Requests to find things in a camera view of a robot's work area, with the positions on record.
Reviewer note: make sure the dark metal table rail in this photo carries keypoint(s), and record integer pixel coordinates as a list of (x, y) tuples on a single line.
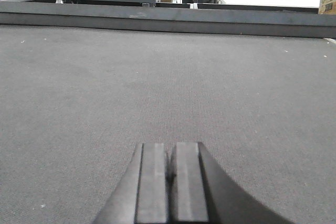
[(230, 20)]

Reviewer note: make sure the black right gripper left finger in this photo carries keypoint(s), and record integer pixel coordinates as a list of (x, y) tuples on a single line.
[(141, 194)]

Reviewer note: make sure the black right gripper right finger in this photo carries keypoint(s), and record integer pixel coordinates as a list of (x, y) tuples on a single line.
[(202, 192)]

